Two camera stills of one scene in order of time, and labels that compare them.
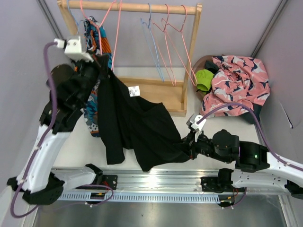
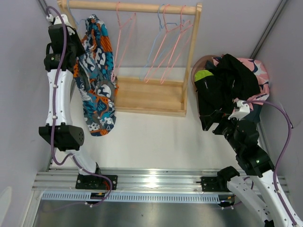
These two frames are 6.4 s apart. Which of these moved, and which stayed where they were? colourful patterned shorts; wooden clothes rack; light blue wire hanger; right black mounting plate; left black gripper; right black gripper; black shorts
Moved: light blue wire hanger; right black gripper; black shorts; left black gripper
Stayed: colourful patterned shorts; wooden clothes rack; right black mounting plate
